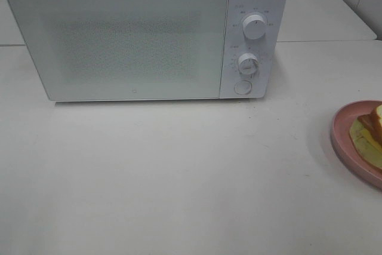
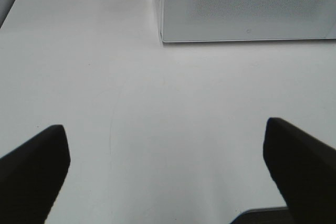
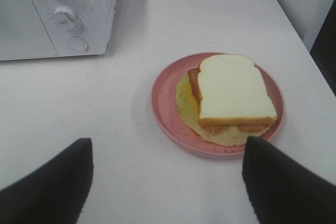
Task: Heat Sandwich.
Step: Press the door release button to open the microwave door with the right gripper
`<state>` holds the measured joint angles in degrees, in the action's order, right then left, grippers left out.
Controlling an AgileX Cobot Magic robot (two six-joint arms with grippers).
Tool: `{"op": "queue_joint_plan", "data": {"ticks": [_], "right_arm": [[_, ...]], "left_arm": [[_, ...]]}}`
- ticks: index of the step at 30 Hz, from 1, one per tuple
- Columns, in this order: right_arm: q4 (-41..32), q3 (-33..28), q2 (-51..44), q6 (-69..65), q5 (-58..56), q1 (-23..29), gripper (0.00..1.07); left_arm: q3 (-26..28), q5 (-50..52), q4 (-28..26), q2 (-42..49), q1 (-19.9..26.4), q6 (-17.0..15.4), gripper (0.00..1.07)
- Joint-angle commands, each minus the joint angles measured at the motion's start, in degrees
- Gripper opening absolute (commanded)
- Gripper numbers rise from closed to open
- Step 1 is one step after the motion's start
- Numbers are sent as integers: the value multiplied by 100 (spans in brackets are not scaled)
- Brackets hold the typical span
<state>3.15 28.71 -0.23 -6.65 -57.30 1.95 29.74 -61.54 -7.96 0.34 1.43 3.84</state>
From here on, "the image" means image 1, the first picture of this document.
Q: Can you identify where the round white door button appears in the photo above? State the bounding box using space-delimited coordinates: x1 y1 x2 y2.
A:
234 81 252 95

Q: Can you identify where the toast sandwich with cheese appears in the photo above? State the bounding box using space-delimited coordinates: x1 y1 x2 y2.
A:
349 105 381 171

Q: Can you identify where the pink round plate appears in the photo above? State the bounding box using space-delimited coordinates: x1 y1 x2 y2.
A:
330 100 381 189

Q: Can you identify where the white microwave door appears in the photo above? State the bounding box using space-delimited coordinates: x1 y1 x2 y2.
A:
8 0 227 102

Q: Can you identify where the lower white timer knob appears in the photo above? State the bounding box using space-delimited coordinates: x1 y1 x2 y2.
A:
238 53 259 75

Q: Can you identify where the upper white power knob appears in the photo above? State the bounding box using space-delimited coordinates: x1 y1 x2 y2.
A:
242 13 267 40

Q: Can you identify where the white microwave oven body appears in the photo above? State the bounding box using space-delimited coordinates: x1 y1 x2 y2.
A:
2 0 289 103

